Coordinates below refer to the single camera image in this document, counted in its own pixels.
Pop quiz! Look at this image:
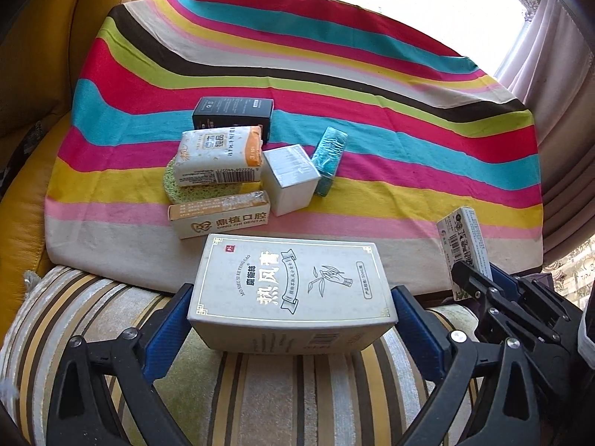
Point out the white green text box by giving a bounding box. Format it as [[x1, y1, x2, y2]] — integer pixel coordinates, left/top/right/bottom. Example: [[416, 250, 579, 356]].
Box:
[[437, 206, 492, 279]]

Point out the large cream medicine box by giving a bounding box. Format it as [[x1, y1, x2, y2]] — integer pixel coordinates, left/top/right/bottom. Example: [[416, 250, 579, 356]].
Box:
[[187, 235, 397, 355]]

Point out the round green sponge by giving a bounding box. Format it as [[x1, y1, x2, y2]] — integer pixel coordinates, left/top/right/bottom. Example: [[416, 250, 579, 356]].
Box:
[[163, 159, 261, 204]]

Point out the black box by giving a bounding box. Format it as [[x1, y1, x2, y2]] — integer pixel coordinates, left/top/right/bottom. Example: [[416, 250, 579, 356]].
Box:
[[192, 97, 274, 144]]

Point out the black tracker device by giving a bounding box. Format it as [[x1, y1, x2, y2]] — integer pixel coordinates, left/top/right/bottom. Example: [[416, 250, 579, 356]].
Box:
[[577, 291, 595, 369]]

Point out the striped velvet cushion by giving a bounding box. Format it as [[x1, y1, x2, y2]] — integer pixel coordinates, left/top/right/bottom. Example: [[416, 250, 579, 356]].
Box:
[[0, 264, 485, 446]]

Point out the colourful striped cloth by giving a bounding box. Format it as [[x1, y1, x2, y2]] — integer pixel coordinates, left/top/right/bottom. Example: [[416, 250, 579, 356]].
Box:
[[44, 0, 544, 294]]

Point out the cream toothpaste box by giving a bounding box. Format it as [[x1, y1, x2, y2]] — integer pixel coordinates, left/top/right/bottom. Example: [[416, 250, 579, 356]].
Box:
[[167, 190, 270, 240]]

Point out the teal box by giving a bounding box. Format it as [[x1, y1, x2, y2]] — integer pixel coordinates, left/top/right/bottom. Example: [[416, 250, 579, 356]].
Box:
[[311, 127, 348, 196]]

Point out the pink curtain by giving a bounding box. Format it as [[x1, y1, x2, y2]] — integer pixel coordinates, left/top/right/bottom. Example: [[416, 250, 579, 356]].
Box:
[[478, 0, 595, 298]]

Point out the white cube box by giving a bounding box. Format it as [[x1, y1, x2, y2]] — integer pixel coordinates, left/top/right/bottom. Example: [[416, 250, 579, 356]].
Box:
[[261, 144, 320, 216]]

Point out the white orange packet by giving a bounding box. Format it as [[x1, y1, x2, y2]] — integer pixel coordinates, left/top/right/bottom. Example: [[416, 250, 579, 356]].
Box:
[[173, 126, 263, 187]]

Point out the yellow leather sofa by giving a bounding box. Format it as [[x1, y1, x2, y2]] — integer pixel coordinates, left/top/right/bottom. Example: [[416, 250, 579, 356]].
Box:
[[1, 0, 133, 332]]

